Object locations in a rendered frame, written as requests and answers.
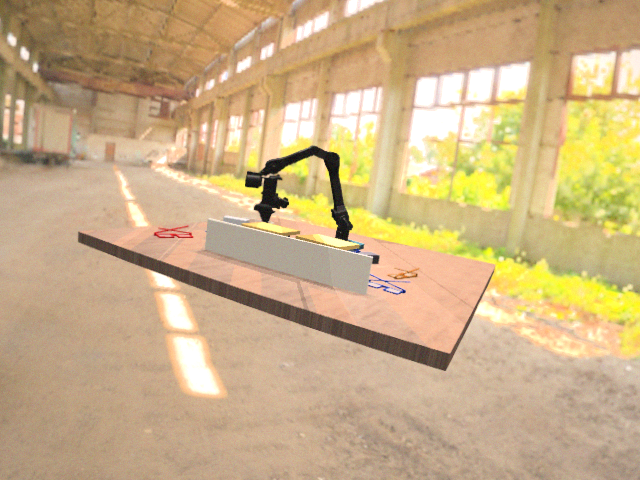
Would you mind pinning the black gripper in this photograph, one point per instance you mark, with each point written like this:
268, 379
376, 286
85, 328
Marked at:
264, 207

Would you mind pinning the white rectangular panel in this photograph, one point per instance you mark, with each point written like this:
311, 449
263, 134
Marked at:
331, 266

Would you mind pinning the red glasses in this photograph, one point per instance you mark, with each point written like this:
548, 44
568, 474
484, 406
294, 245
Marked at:
172, 235

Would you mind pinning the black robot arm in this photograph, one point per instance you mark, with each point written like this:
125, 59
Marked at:
332, 164

